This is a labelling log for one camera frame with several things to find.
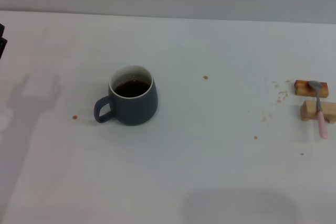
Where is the pink handled metal spoon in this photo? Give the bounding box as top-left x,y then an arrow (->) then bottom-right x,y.
307,80 -> 329,140

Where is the dark coffee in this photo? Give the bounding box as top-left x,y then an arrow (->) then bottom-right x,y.
114,80 -> 151,98

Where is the stained rectangular wooden block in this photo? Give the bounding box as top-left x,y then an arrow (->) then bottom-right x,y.
293,79 -> 329,99

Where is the light notched wooden block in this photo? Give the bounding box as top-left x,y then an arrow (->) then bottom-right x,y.
300,100 -> 336,124

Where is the grey ceramic cup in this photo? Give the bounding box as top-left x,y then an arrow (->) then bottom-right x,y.
93,65 -> 159,126

